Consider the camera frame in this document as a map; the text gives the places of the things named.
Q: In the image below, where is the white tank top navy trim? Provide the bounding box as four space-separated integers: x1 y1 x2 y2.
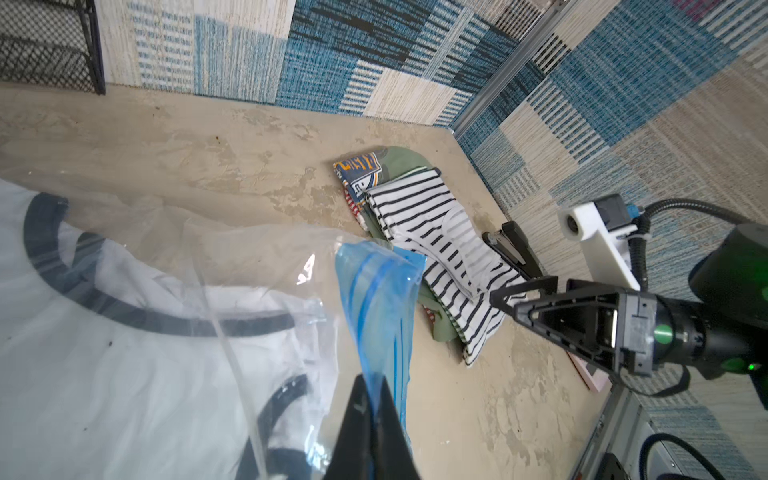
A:
1 182 337 479

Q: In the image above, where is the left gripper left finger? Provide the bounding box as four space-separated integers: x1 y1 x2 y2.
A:
323 374 371 480

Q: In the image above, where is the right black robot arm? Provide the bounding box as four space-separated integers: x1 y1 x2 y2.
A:
490 194 767 400

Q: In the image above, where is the pink calculator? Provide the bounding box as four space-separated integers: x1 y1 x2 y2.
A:
568 353 612 393

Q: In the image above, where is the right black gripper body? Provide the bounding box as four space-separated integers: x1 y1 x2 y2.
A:
610 291 706 377

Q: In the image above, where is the green garment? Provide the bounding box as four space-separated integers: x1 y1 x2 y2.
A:
332 146 458 343

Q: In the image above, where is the red white striped tank top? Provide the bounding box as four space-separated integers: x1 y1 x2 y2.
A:
342 187 369 232

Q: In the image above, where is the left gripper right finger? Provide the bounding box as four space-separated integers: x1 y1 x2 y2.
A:
373 383 420 480

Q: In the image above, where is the black white striped garment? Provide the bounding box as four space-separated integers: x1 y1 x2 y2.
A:
365 169 524 366

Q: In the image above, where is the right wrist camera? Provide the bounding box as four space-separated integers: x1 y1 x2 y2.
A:
558 193 640 291

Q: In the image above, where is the black wire mesh shelf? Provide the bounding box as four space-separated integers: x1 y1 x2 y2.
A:
1 0 106 95

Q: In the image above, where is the black stapler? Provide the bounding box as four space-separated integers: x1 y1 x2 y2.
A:
482 221 545 280

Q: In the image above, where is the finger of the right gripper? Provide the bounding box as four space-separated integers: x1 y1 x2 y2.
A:
489 276 621 375

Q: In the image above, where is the clear vacuum bag blue zipper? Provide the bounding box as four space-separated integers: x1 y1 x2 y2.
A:
1 181 425 479

